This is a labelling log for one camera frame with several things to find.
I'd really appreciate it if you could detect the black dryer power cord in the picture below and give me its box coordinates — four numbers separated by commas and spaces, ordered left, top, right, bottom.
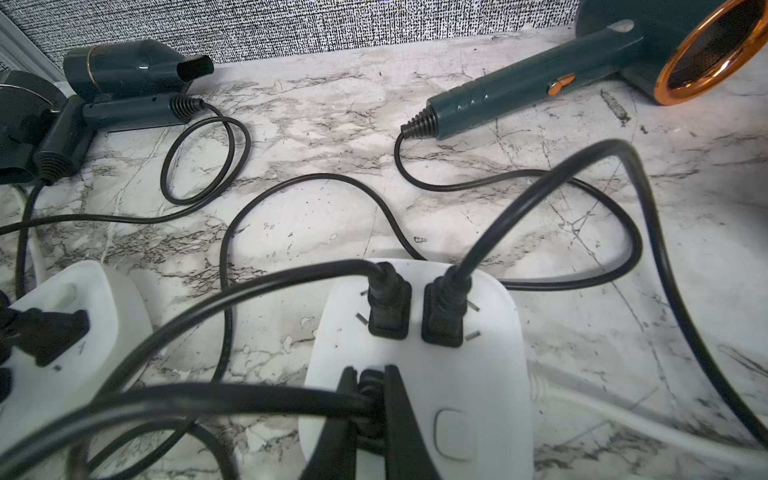
0, 101, 253, 238

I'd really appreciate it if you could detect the dark green dryer folded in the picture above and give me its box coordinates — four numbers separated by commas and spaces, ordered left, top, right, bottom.
1, 70, 94, 186

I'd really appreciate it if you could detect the right white power strip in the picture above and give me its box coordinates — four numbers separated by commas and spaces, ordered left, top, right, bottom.
305, 259, 534, 479

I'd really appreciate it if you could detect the green dryer copper nozzle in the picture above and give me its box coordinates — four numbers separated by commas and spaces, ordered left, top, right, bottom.
399, 0, 767, 139

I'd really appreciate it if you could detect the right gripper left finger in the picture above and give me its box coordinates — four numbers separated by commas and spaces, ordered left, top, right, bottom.
300, 367, 357, 479

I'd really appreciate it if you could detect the left white power strip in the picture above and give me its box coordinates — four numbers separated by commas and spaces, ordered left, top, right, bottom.
1, 260, 152, 450

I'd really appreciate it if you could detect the black cord with plug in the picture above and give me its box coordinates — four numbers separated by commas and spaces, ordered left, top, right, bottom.
0, 179, 91, 368

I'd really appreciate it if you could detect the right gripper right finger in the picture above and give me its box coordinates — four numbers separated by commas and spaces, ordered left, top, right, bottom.
383, 365, 440, 479

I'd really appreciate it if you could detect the dark green dryer back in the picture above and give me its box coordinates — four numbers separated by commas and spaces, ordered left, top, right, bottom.
63, 40, 214, 132

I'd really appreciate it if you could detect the white dryer black cord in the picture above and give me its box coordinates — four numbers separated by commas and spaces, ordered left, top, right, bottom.
421, 139, 768, 448

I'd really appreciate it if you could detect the pink dryer black cord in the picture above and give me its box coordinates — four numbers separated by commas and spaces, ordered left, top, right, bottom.
0, 368, 388, 480

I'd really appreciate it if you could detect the white power strip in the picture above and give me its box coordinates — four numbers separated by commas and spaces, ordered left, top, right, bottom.
305, 259, 534, 479
1, 260, 152, 450

